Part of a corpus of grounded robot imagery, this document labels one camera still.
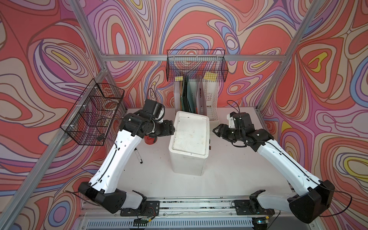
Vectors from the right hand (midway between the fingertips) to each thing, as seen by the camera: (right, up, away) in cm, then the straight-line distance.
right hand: (216, 135), depth 76 cm
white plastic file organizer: (+1, +28, +41) cm, 50 cm away
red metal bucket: (-41, -6, +20) cm, 46 cm away
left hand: (-24, +3, -7) cm, 25 cm away
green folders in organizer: (-15, +21, +11) cm, 28 cm away
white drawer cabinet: (-15, -4, -5) cm, 16 cm away
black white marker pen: (-46, -17, +14) cm, 51 cm away
